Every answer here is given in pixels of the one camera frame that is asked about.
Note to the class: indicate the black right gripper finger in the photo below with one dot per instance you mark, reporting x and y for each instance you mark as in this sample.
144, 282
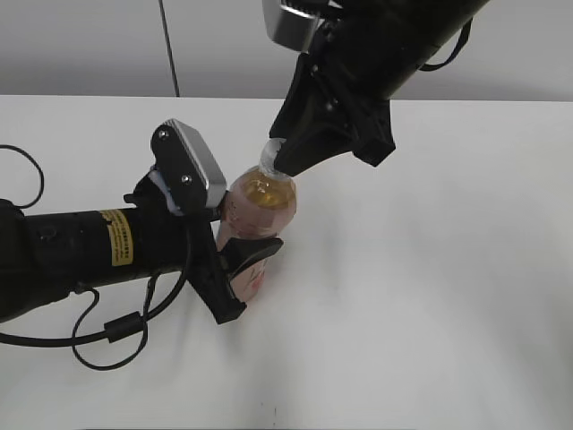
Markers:
304, 113
310, 144

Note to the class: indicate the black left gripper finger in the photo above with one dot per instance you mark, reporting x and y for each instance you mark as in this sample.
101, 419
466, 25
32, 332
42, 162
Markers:
223, 203
238, 255

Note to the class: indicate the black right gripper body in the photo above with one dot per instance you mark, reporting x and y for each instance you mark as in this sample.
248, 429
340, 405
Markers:
367, 120

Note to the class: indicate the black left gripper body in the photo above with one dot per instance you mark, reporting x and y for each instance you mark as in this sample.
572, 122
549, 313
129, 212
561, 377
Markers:
201, 266

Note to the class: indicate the pink label tea bottle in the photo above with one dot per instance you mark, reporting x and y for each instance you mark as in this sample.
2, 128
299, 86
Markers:
257, 206

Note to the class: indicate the white bottle cap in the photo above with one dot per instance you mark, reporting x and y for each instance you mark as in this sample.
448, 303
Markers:
268, 157

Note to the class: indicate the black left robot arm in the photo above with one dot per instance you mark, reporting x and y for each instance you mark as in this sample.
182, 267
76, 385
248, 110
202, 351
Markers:
45, 258

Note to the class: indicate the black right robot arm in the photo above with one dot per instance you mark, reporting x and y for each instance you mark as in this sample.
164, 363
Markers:
352, 58

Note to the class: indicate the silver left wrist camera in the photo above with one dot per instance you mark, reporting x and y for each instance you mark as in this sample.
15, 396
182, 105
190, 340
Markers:
185, 171

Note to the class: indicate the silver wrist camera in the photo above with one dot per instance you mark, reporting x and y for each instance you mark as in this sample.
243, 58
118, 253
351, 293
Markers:
292, 24
185, 171

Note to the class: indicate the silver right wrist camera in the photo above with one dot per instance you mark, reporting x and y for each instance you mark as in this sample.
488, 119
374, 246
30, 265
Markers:
292, 24

